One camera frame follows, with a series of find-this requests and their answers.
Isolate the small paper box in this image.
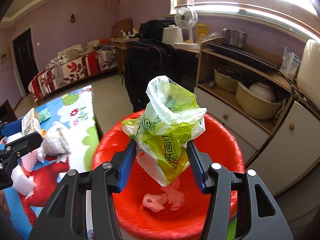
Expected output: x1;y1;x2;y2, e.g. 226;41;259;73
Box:
21;108;42;136

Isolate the green plastic tissue bag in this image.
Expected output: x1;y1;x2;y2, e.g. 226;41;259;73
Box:
121;75;207;186

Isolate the pink foam fruit net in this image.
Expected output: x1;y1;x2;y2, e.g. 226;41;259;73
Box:
21;149;39;173

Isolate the white foam block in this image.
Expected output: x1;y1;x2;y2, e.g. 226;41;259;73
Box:
11;165;37;196

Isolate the green zigzag cloth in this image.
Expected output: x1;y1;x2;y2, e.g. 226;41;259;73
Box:
37;108;52;124

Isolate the red lined trash bin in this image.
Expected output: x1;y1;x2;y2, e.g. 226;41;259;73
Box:
92;109;244;239

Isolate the white crumpled tissue pile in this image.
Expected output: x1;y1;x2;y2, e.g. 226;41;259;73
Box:
38;121;72;163

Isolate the colourful cartoon tablecloth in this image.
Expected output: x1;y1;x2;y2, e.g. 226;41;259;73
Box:
1;85;99;239

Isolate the dark door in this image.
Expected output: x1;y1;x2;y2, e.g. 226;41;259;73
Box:
12;28;39;95

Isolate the wooden white kitchen cabinet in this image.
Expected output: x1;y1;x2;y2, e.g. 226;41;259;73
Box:
194;37;319;195

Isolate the bed with floral sheet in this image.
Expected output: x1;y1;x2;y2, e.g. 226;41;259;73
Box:
28;39;117;102

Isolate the large yellow basin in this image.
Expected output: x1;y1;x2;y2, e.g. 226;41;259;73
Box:
235;82;283;120

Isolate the white bowl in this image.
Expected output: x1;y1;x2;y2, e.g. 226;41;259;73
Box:
249;82;274;101

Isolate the small yellow basin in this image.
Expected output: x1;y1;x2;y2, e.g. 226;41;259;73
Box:
214;67;240;93

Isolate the white rice cooker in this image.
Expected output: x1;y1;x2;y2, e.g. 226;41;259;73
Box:
297;39;320;109

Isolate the black suitcase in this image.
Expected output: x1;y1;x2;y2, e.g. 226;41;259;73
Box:
125;39;181;112

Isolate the white plastic packet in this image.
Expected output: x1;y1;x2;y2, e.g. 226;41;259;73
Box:
279;47;301;82

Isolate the black induction cooker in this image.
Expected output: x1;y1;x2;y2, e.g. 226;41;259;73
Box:
207;41;280;70

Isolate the wooden desk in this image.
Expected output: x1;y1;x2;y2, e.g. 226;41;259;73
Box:
111;38;200;79

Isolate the black bag on desk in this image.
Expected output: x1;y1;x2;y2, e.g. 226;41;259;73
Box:
139;19;175;42

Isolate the steel pot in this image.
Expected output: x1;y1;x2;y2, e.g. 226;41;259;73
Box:
222;28;248;49

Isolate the white desk fan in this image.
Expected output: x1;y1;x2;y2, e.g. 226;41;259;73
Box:
174;6;198;50

